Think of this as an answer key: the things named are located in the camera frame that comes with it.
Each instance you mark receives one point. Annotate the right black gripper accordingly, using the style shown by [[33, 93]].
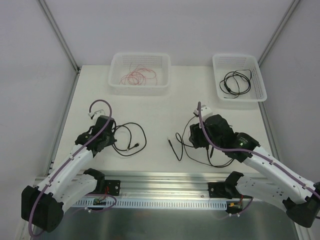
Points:
[[197, 137]]

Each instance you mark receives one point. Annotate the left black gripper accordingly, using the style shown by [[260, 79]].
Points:
[[107, 139]]

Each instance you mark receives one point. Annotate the black cable gold plug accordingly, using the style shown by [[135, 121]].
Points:
[[244, 75]]

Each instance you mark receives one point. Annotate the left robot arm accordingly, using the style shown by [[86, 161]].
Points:
[[45, 204]]

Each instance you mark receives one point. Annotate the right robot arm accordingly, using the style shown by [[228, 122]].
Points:
[[297, 196]]

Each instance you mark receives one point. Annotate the right white plastic basket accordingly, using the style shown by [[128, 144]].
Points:
[[225, 62]]

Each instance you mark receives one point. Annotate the white plastic basket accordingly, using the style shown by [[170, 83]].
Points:
[[225, 62], [140, 74]]

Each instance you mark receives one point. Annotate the left white plastic basket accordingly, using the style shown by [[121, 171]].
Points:
[[140, 74]]

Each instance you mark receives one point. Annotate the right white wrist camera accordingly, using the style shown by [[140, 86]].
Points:
[[206, 112]]

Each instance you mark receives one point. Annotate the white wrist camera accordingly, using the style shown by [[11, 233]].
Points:
[[206, 112], [96, 114]]

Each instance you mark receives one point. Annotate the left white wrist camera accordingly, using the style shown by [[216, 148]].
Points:
[[96, 114]]

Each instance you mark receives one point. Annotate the aluminium mounting rail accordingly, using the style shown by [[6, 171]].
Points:
[[161, 185]]

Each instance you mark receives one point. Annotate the white slotted cable duct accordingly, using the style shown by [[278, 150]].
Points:
[[135, 203]]

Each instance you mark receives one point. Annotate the left aluminium frame post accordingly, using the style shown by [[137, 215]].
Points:
[[58, 34]]

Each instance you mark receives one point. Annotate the aluminium frame post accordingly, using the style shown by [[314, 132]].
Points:
[[278, 30], [58, 34]]

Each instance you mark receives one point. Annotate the right aluminium frame post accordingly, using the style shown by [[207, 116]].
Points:
[[278, 30]]

